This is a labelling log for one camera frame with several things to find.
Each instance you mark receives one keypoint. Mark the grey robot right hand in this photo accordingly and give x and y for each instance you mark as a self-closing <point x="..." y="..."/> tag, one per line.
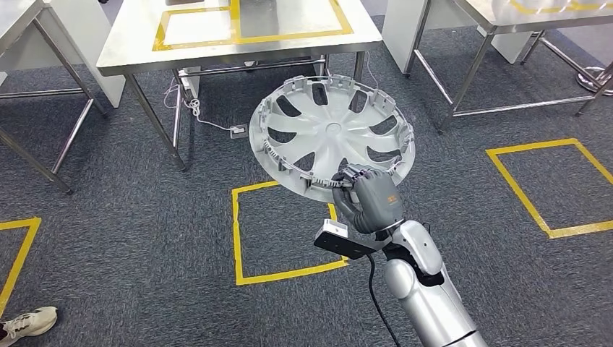
<point x="378" y="201"/>

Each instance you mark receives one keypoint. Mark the silver wheel hubcap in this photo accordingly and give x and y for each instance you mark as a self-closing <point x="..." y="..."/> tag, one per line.
<point x="330" y="129"/>

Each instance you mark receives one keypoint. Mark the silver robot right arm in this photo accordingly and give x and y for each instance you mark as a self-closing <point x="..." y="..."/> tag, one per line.
<point x="431" y="301"/>

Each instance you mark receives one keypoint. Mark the steel workbench table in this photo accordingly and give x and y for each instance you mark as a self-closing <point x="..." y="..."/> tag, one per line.
<point x="124" y="48"/>

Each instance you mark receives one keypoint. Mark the yellow floor tape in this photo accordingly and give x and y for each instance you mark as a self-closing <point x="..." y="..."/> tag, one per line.
<point x="236" y="239"/>
<point x="19" y="254"/>
<point x="517" y="191"/>

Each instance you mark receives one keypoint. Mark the white floor socket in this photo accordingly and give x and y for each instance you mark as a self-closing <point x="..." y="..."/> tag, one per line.
<point x="238" y="130"/>

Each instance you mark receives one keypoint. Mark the white cabinet panel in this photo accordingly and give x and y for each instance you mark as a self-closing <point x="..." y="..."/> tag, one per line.
<point x="397" y="33"/>
<point x="103" y="72"/>

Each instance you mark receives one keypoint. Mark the yellow table tape outline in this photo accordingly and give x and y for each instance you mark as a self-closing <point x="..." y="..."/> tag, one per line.
<point x="234" y="28"/>
<point x="550" y="9"/>

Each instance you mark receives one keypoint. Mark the round metal stand base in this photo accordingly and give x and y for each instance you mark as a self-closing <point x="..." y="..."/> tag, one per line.
<point x="596" y="81"/>

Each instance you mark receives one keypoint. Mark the person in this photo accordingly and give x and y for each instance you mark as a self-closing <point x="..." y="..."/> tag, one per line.
<point x="31" y="323"/>

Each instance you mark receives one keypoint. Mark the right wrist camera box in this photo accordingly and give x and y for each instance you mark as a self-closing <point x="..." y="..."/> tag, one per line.
<point x="340" y="243"/>

